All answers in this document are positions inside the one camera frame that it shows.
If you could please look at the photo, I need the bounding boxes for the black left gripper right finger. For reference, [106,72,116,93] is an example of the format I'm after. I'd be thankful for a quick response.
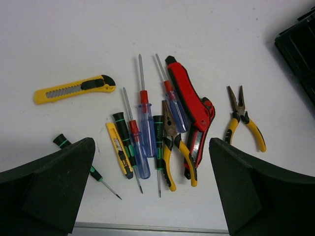
[209,138,315,236]

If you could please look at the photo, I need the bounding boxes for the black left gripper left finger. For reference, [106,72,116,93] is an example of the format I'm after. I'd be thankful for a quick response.
[0,138,95,236]

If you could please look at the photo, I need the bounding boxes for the yellow needle-nose pliers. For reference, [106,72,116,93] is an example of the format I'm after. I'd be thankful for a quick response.
[224,86,267,152]

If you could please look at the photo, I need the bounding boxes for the red black utility knife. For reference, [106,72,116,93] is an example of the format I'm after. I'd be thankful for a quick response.
[165,56,210,132]

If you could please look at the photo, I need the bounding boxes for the yellow combination pliers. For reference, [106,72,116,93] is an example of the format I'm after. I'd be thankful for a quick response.
[162,100,197,192]

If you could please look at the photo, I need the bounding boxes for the large yellow utility knife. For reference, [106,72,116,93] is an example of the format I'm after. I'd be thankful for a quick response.
[33,75,116,105]

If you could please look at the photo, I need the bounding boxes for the blue red screwdriver large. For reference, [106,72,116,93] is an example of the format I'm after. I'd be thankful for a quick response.
[138,54,157,157]

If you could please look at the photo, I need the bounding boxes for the black green precision screwdriver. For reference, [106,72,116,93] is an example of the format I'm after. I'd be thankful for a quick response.
[53,134,122,200]

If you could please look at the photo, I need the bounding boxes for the small yellow utility knife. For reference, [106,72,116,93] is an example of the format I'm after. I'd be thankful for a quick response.
[106,122,133,179]

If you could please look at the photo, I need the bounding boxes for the Pro'sKit black green screwdriver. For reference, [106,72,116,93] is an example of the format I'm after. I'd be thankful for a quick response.
[153,115,163,198]

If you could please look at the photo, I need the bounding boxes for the black compartment tray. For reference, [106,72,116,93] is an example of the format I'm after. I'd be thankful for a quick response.
[275,8,315,103]

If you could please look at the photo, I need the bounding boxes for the aluminium rail frame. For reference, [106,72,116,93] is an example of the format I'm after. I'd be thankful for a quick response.
[71,222,229,236]

